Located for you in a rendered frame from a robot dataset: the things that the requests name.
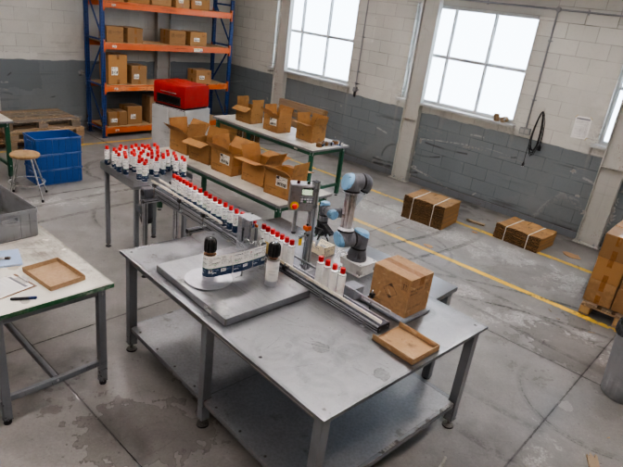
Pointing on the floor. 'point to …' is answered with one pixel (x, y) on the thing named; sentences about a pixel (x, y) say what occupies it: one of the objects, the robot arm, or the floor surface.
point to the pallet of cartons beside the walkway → (606, 278)
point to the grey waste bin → (614, 372)
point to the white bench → (46, 244)
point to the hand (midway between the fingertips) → (322, 245)
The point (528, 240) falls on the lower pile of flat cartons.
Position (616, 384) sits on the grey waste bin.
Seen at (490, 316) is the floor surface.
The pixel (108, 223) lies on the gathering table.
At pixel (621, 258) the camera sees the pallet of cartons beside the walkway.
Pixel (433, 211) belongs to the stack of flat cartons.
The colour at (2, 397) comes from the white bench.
